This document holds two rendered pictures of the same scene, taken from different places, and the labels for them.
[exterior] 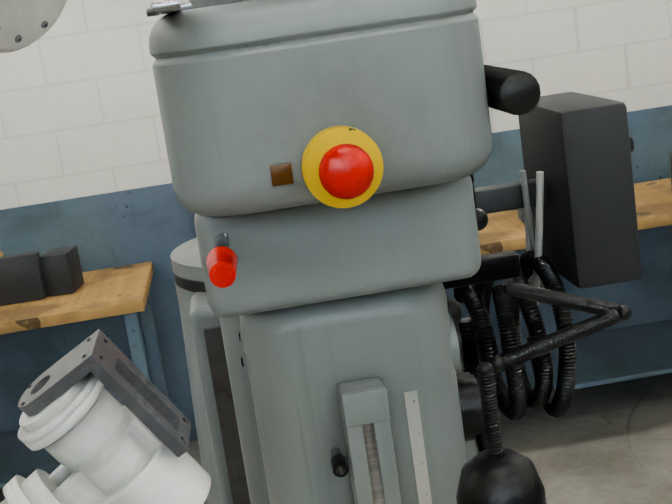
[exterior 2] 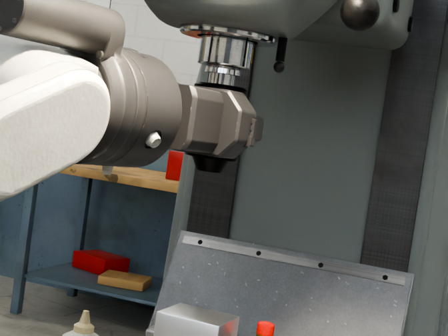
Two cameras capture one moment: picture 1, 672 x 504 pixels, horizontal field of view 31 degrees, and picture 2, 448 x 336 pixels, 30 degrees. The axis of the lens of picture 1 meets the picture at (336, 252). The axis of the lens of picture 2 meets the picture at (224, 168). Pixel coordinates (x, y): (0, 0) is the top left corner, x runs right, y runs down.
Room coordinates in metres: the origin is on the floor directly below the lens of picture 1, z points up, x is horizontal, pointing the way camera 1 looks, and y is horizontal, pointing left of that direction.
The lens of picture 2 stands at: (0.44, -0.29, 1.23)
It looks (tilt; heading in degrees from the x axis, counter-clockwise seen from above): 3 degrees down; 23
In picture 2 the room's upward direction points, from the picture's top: 8 degrees clockwise
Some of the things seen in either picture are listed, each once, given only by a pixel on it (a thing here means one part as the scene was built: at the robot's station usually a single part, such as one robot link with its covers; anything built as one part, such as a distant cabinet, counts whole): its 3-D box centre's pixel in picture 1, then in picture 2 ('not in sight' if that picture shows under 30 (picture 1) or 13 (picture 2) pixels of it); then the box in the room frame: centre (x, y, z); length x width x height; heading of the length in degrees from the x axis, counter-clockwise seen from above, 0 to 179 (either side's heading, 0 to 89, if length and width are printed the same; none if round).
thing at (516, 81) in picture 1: (457, 79); not in sight; (1.16, -0.14, 1.79); 0.45 x 0.04 x 0.04; 4
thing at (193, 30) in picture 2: not in sight; (228, 35); (1.11, 0.00, 1.31); 0.09 x 0.09 x 0.01
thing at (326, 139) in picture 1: (342, 166); not in sight; (0.88, -0.01, 1.76); 0.06 x 0.02 x 0.06; 94
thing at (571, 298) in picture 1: (562, 299); not in sight; (1.08, -0.20, 1.58); 0.17 x 0.01 x 0.01; 29
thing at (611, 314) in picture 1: (563, 337); not in sight; (0.96, -0.18, 1.58); 0.17 x 0.01 x 0.01; 126
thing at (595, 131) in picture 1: (581, 184); not in sight; (1.44, -0.31, 1.62); 0.20 x 0.09 x 0.21; 4
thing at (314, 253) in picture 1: (324, 213); not in sight; (1.16, 0.01, 1.68); 0.34 x 0.24 x 0.10; 4
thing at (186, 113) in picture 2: not in sight; (151, 116); (1.02, 0.02, 1.23); 0.13 x 0.12 x 0.10; 79
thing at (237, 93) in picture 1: (306, 82); not in sight; (1.13, 0.00, 1.81); 0.47 x 0.26 x 0.16; 4
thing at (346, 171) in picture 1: (345, 170); not in sight; (0.86, -0.02, 1.76); 0.04 x 0.03 x 0.04; 94
